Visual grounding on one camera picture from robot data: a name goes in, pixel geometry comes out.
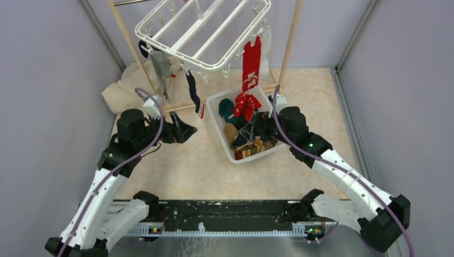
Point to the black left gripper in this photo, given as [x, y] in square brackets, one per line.
[178, 131]

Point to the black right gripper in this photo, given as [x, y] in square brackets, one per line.
[260, 122]

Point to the navy buckle christmas sock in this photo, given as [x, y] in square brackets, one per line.
[242, 139]

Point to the red snowflake sock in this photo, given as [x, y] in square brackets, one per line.
[246, 105]

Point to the navy red sock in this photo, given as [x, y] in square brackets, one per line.
[199, 106]

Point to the white plastic laundry basket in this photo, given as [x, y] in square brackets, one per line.
[212, 103]

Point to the red plain sock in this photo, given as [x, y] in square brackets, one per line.
[251, 64]

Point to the white plastic sock hanger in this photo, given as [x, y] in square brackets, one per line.
[206, 35]

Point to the dark navy sock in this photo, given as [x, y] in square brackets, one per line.
[143, 47]

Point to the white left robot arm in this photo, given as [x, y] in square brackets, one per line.
[88, 234]

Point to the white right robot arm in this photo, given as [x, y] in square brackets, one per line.
[378, 217]

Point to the brown cloth in basket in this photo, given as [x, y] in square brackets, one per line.
[230, 132]

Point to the teal sock in basket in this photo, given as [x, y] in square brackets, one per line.
[225, 110]

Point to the beige crumpled cloth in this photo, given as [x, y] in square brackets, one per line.
[120, 95]

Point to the white fluffy sock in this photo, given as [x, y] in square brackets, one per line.
[265, 37]

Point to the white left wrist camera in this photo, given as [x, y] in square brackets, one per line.
[152, 106]

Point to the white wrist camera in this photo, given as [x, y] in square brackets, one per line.
[152, 106]
[279, 102]

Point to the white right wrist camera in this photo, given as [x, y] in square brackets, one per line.
[279, 102]

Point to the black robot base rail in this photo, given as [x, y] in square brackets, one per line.
[231, 218]

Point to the wooden drying rack frame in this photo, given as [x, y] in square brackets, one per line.
[142, 64]

